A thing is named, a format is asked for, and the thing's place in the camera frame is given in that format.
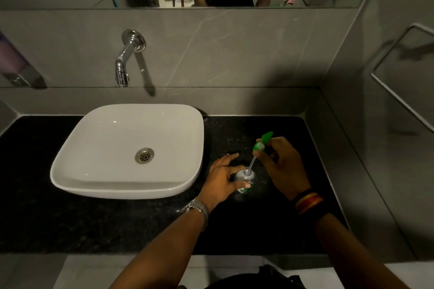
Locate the clear plastic bottle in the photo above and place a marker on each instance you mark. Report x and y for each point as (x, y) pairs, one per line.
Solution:
(244, 180)

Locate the person's right fingers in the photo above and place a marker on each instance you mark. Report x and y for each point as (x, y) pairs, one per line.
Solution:
(266, 153)

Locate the person's left forearm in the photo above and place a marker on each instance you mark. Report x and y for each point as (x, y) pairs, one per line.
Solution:
(162, 248)

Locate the red and yellow thread wristband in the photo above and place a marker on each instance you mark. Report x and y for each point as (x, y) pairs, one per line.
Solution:
(308, 202)

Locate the green pump dispenser head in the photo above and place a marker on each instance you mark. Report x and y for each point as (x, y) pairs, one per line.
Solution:
(261, 146)

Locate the chrome sink drain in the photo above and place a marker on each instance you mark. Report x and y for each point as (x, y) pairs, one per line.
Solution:
(144, 155)

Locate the person's right forearm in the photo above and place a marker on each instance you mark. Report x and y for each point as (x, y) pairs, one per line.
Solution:
(356, 251)

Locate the white ceramic sink basin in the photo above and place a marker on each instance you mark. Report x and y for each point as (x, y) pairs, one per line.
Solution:
(130, 150)

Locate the person's left hand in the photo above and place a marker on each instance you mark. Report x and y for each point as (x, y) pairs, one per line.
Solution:
(218, 180)

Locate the wall soap dispenser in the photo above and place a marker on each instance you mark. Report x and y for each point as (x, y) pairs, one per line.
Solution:
(18, 65)

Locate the person's right hand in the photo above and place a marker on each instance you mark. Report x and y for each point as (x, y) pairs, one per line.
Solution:
(286, 170)

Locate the silver wristwatch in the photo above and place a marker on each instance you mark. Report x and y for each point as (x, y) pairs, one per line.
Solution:
(196, 209)

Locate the black bag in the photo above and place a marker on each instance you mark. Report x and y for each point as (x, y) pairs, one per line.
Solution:
(261, 278)

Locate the chrome wall faucet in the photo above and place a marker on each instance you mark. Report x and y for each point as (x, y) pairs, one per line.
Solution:
(127, 58)

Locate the person's left thumb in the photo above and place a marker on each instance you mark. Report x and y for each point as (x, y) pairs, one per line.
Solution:
(242, 184)

